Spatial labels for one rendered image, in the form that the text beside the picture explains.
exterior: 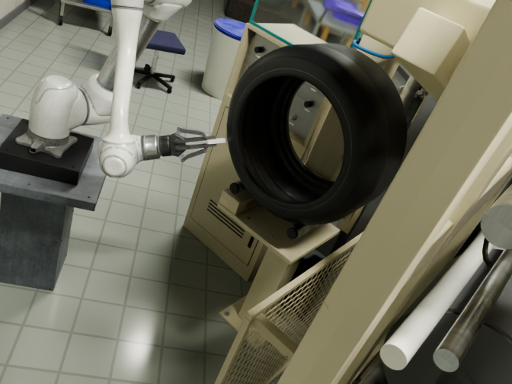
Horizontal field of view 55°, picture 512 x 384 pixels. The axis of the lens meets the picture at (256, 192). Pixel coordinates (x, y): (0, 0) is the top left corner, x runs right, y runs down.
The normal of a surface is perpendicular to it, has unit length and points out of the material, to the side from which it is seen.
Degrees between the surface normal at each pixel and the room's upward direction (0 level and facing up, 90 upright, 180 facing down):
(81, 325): 0
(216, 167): 90
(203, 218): 90
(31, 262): 90
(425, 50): 72
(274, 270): 90
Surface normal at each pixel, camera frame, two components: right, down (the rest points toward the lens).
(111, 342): 0.32, -0.80
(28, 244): 0.07, 0.56
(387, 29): -0.61, 0.25
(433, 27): -0.48, -0.01
